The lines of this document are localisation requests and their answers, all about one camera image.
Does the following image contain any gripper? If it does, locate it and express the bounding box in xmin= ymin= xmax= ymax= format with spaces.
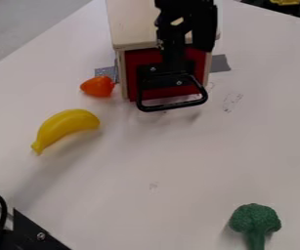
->
xmin=153 ymin=7 xmax=221 ymax=73

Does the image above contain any drawer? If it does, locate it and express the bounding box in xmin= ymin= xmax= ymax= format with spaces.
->
xmin=123 ymin=47 xmax=210 ymax=113

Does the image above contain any grey tape strip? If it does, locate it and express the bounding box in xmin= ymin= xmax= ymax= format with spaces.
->
xmin=209 ymin=54 xmax=233 ymax=73

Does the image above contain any cabinet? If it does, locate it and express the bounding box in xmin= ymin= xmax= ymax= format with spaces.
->
xmin=105 ymin=0 xmax=223 ymax=101

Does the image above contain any orange toy pepper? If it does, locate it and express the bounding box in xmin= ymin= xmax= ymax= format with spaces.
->
xmin=78 ymin=75 xmax=117 ymax=99

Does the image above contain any yellow toy banana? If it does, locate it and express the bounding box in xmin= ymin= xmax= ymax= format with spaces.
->
xmin=29 ymin=108 xmax=102 ymax=156

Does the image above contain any green toy broccoli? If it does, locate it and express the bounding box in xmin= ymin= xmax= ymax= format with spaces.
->
xmin=228 ymin=202 xmax=283 ymax=250

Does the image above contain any grey metal bracket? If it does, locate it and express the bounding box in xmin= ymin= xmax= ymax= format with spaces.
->
xmin=93 ymin=58 xmax=121 ymax=84

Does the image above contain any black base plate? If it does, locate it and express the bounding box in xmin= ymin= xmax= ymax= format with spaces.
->
xmin=0 ymin=208 xmax=73 ymax=250

